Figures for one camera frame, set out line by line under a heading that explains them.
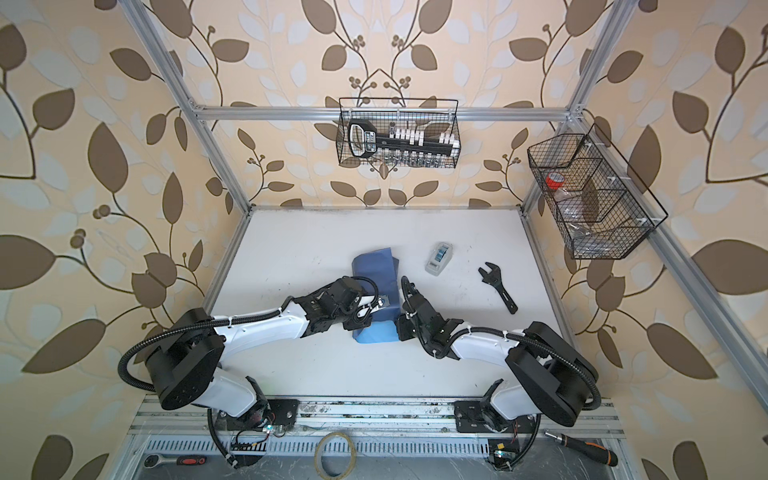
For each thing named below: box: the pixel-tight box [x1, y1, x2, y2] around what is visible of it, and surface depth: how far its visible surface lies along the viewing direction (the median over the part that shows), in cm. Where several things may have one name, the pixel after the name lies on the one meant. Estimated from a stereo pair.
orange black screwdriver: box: [544, 430, 618, 467], surface depth 71 cm
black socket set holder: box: [348, 120, 453, 158], surface depth 85 cm
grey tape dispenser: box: [425, 242, 454, 277], surface depth 104 cm
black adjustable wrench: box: [478, 262, 518, 314], surface depth 101 cm
